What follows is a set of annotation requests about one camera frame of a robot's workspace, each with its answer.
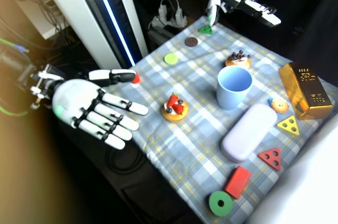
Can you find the blue plastic cup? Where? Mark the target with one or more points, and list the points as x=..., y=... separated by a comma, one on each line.
x=233, y=94

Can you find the green sandwich cookie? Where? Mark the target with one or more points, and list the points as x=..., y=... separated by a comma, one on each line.
x=170, y=58

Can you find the red triangle block with holes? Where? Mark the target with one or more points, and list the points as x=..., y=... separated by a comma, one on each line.
x=268, y=156

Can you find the red rectangular block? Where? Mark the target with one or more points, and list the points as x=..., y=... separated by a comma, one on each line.
x=237, y=181

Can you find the red cylinder block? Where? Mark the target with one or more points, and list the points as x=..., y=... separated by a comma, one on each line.
x=136, y=79

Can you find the lilac glasses case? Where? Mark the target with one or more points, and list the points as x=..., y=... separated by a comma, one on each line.
x=248, y=131

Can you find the green triangle block with holes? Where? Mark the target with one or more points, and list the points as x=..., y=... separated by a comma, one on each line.
x=206, y=30

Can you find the dark berry topped toy cupcake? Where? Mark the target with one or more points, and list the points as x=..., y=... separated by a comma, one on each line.
x=237, y=60

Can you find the strawberry topped toy cupcake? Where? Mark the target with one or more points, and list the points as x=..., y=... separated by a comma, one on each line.
x=175, y=111

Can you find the white power strip with plugs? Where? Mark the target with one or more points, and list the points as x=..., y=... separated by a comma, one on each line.
x=171, y=16

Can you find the tan round biscuit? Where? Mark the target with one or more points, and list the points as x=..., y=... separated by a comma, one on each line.
x=280, y=106

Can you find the white robot body column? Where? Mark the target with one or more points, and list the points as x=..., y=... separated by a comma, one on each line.
x=79, y=10

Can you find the blue plaid tablecloth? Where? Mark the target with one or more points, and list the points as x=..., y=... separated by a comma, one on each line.
x=190, y=150

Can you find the brown sandwich cookie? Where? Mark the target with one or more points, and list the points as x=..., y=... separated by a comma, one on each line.
x=191, y=42

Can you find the yellow triangle block with holes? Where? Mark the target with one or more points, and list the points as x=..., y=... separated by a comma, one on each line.
x=289, y=126

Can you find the shiny gold bar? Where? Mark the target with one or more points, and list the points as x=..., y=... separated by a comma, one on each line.
x=303, y=89

